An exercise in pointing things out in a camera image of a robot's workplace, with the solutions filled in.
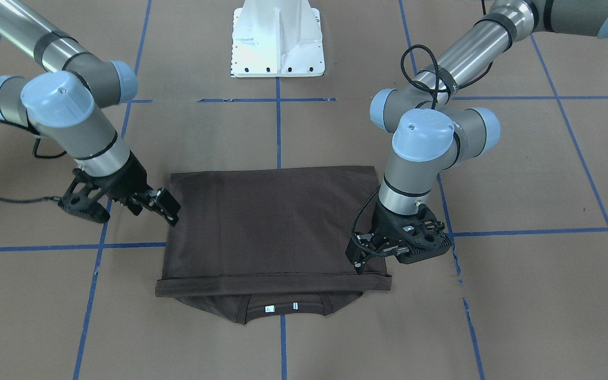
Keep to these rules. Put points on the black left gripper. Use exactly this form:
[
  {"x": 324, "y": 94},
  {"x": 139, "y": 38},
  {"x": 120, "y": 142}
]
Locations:
[{"x": 387, "y": 220}]

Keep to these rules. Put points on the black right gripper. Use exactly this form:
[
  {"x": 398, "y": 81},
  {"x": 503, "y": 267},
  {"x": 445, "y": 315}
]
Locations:
[{"x": 126, "y": 179}]

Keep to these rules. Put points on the dark brown t-shirt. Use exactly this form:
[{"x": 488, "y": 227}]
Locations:
[{"x": 255, "y": 243}]

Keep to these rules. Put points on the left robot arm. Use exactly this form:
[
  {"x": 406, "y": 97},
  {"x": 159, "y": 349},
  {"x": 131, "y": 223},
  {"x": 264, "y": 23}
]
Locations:
[{"x": 430, "y": 137}]

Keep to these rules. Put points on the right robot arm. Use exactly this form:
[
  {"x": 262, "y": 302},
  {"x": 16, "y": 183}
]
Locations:
[{"x": 66, "y": 104}]

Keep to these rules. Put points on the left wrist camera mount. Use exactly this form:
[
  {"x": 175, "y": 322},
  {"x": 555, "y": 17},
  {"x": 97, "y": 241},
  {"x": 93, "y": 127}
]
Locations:
[{"x": 420, "y": 236}]

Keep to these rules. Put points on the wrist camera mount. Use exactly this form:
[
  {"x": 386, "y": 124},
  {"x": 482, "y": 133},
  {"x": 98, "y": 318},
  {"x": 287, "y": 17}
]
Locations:
[
  {"x": 82, "y": 199},
  {"x": 420, "y": 236}
]

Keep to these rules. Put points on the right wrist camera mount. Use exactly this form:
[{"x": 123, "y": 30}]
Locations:
[{"x": 82, "y": 199}]

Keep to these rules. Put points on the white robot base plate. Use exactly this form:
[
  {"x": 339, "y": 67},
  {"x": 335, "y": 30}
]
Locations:
[{"x": 277, "y": 39}]

